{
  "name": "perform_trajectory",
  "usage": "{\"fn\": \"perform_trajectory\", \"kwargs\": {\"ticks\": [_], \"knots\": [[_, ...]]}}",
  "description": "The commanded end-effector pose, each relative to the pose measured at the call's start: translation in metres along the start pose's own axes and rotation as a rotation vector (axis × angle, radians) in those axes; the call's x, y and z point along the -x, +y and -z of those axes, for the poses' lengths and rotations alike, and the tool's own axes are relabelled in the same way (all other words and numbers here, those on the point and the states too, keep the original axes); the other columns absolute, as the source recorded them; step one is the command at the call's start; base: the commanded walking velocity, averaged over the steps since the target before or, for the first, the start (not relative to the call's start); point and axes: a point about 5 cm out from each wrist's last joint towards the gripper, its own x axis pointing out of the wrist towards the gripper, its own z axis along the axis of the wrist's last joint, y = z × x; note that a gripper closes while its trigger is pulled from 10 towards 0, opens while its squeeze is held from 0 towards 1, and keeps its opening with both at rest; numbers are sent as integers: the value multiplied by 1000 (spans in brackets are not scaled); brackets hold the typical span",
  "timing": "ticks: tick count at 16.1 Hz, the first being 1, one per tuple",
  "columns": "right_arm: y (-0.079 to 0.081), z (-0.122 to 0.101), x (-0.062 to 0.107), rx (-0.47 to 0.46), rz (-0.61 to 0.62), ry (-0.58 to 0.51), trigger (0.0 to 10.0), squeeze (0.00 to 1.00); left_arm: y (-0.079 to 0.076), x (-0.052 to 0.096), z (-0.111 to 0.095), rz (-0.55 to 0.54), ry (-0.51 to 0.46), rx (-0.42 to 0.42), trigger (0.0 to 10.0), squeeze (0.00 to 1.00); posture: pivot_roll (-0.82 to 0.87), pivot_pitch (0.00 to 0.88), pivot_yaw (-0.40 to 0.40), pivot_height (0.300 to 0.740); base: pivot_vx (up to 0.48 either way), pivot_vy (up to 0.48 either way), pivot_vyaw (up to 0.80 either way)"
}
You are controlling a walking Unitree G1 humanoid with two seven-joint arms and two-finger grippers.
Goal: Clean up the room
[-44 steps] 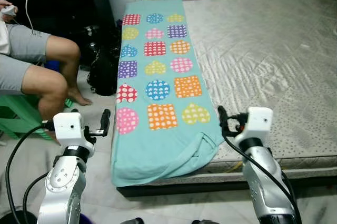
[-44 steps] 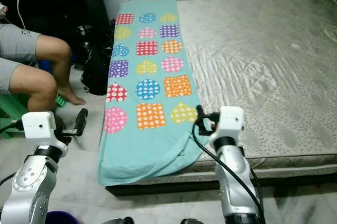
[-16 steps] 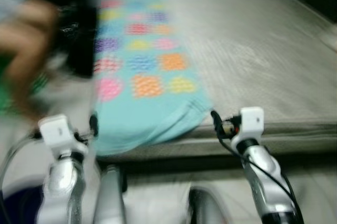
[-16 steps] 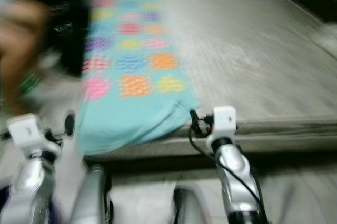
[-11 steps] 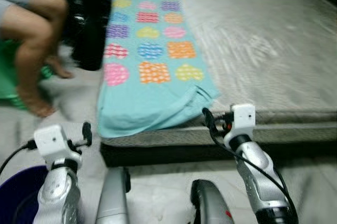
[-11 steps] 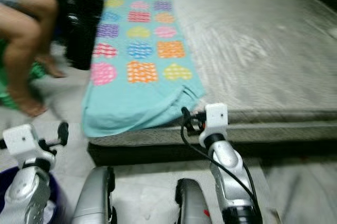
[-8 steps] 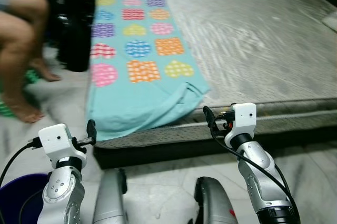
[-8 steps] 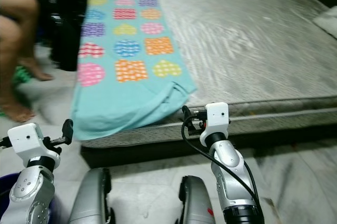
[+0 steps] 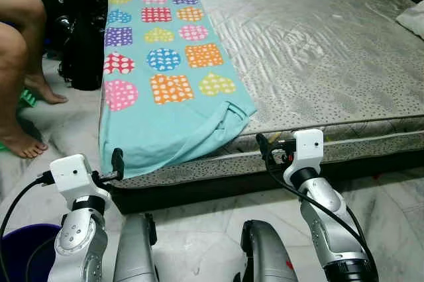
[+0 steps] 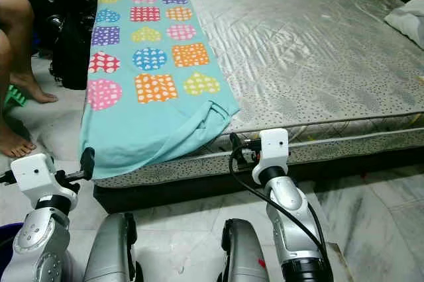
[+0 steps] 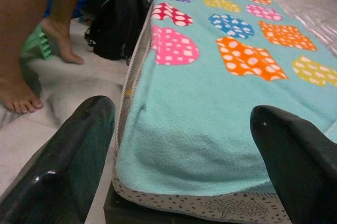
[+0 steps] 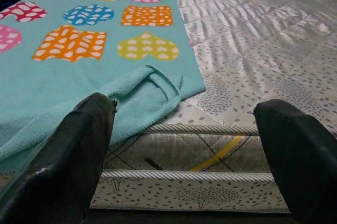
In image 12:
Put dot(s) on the teal heart-print blanket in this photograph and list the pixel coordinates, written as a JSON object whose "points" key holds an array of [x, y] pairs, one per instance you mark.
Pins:
{"points": [[79, 71]]}

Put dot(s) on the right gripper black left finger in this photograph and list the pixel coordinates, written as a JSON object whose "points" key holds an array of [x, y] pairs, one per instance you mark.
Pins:
{"points": [[58, 171]]}

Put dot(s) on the grey patterned mattress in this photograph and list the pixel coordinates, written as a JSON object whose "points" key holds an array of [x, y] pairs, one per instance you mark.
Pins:
{"points": [[250, 37]]}

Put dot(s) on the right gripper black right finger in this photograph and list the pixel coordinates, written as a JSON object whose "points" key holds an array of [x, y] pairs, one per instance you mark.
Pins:
{"points": [[305, 171]]}

